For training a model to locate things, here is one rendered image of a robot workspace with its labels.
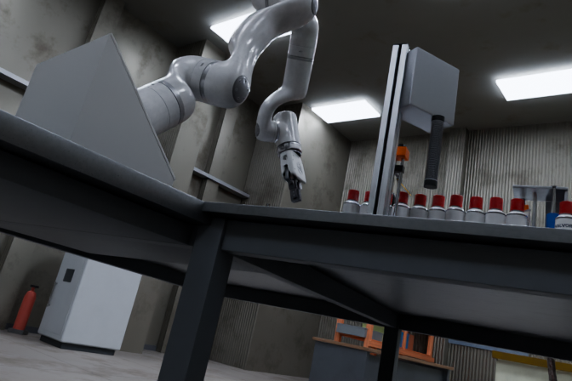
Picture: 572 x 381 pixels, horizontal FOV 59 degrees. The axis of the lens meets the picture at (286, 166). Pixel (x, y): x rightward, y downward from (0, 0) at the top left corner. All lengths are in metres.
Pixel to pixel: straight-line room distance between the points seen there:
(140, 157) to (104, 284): 5.64
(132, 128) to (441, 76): 0.93
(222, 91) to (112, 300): 5.54
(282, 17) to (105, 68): 0.68
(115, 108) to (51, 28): 7.16
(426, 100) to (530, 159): 8.22
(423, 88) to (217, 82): 0.58
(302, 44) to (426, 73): 0.43
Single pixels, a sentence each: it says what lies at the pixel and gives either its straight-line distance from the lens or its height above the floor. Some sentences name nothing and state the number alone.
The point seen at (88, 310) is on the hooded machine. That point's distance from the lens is 6.56.
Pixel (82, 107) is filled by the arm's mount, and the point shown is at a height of 0.92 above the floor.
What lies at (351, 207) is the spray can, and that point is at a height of 1.03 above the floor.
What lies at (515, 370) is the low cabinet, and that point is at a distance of 6.17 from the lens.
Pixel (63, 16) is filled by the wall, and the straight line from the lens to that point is 8.26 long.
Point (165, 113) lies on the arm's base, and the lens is 1.21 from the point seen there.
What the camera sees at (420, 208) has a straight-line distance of 1.49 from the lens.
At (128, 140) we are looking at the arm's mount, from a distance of 0.98.
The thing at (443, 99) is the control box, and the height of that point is 1.35.
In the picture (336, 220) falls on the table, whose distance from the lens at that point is 0.84.
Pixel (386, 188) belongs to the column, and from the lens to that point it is 1.37.
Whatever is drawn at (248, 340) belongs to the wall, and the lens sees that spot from 9.04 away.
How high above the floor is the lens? 0.62
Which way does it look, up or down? 19 degrees up
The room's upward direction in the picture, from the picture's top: 12 degrees clockwise
